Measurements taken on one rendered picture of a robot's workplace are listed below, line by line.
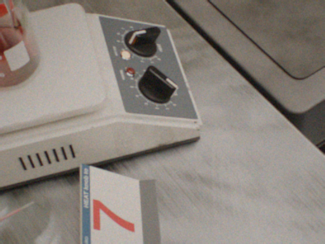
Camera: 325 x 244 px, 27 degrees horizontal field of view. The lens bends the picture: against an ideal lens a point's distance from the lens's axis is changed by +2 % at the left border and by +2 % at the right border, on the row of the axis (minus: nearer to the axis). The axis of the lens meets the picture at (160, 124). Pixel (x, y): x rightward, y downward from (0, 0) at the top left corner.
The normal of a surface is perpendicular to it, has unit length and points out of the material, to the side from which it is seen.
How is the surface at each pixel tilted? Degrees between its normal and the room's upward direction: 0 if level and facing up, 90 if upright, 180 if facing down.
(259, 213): 0
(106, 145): 90
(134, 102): 30
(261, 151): 0
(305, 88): 0
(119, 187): 40
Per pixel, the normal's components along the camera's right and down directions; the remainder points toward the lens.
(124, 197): 0.58, -0.51
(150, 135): 0.25, 0.78
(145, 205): -0.07, -0.58
